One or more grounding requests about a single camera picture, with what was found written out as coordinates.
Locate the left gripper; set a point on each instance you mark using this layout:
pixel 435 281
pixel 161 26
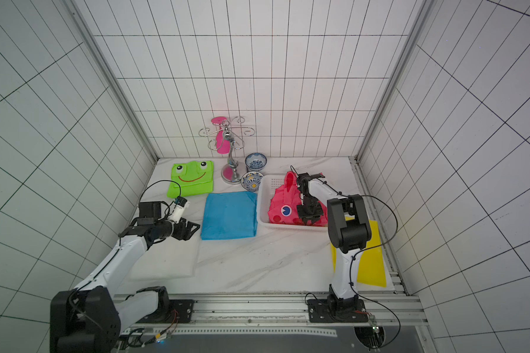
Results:
pixel 188 234

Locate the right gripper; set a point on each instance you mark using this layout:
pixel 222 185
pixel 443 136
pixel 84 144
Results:
pixel 311 208

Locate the pink bunny raincoat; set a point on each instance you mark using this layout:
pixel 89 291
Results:
pixel 283 206

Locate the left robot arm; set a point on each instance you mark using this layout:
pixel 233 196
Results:
pixel 87 319

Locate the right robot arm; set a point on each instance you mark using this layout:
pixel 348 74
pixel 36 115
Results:
pixel 349 231

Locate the blue folded raincoat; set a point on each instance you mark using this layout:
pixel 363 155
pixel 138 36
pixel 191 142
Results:
pixel 230 216

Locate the white folded raincoat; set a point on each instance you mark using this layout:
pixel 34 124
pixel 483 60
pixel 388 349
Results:
pixel 170 259

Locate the green frog folded raincoat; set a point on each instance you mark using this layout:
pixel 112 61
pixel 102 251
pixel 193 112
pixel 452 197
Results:
pixel 191 179

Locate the white plastic perforated basket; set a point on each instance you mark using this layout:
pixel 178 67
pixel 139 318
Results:
pixel 265 194

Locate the yellow folded raincoat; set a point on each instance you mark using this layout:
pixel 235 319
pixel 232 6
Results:
pixel 370 268

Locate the blue patterned ceramic cup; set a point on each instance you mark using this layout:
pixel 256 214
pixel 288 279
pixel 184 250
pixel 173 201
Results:
pixel 251 181

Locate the blue patterned ceramic bowl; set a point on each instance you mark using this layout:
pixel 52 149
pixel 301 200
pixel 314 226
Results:
pixel 255 161

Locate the pink wine glass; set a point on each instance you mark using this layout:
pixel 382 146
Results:
pixel 223 132

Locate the electronics wiring bundle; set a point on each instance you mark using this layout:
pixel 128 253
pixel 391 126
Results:
pixel 145 337

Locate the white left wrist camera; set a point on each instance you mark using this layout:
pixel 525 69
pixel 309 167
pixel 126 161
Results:
pixel 179 205

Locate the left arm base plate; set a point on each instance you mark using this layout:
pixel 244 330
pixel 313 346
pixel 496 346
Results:
pixel 178 310

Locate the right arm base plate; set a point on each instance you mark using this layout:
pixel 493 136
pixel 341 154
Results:
pixel 328 311

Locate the silver wire cup stand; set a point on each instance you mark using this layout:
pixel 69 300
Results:
pixel 231 172

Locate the aluminium mounting rail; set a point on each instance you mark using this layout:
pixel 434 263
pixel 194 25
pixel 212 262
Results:
pixel 283 314

